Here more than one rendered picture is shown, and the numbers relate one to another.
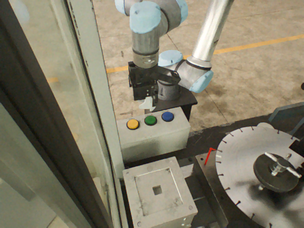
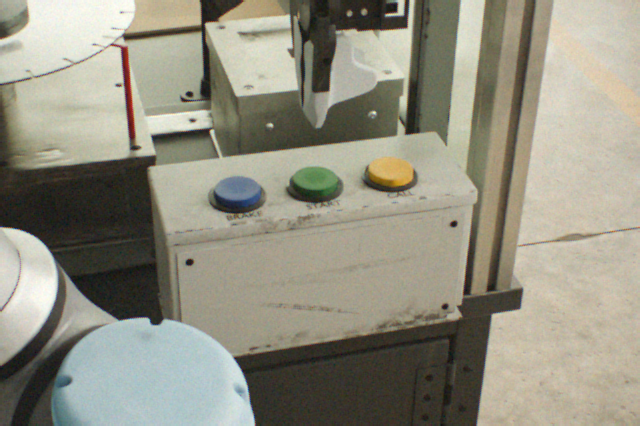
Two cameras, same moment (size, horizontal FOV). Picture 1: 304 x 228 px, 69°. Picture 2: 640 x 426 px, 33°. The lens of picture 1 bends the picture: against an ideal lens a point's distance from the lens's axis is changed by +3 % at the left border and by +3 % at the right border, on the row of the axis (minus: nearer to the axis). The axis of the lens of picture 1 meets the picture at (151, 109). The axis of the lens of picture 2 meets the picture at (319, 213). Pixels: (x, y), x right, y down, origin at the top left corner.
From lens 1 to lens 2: 134 cm
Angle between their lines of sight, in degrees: 98
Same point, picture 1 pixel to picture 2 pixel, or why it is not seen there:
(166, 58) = (191, 346)
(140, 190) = not seen: hidden behind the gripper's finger
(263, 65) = not seen: outside the picture
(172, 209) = (266, 27)
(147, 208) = not seen: hidden behind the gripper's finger
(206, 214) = (159, 150)
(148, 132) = (326, 155)
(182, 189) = (233, 47)
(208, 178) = (137, 114)
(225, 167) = (102, 21)
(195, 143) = (112, 308)
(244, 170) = (53, 16)
